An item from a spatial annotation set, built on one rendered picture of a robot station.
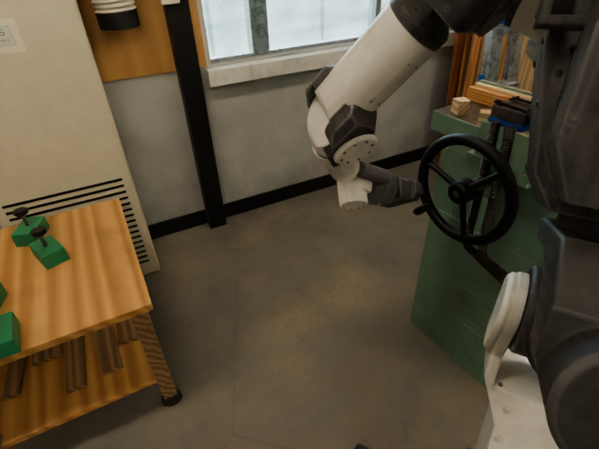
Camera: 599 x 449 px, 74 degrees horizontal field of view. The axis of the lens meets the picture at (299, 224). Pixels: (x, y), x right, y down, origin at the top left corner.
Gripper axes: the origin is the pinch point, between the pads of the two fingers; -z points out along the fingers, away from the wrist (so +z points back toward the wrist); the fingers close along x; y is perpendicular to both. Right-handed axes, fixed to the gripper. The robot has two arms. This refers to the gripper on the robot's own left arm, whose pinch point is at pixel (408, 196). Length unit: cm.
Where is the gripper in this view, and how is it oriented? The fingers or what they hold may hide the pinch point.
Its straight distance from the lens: 110.7
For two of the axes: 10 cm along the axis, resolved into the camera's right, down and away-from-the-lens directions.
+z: -7.5, -1.2, -6.5
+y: -0.3, -9.8, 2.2
